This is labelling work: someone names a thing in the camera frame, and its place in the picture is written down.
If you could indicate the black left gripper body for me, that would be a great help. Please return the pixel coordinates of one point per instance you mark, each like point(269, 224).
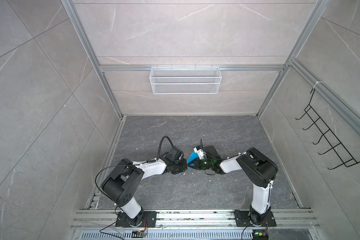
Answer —
point(180, 166)

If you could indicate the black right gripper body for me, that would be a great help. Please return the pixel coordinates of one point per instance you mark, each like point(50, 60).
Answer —
point(205, 164)

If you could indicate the blue square paper sheet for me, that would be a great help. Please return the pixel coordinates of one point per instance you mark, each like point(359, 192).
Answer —
point(193, 156)

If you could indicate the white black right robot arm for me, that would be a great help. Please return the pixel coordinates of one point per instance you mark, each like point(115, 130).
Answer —
point(259, 169)

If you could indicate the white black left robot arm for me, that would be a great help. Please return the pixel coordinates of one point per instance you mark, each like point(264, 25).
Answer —
point(122, 183)

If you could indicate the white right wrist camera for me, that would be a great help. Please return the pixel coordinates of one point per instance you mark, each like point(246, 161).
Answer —
point(200, 152)

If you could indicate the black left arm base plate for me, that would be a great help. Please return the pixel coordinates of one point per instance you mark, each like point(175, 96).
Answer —
point(143, 219)

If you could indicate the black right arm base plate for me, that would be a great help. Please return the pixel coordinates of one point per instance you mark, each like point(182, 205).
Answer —
point(252, 218)

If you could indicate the white wire mesh basket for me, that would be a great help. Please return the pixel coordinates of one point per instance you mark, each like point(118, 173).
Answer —
point(185, 80)

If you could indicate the aluminium frame rail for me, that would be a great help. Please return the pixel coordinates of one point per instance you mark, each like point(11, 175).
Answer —
point(107, 162)

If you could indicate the aluminium front rail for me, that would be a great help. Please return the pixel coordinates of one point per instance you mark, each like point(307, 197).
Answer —
point(196, 219)

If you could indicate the black wire hook rack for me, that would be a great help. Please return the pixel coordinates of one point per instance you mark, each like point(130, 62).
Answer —
point(335, 145)

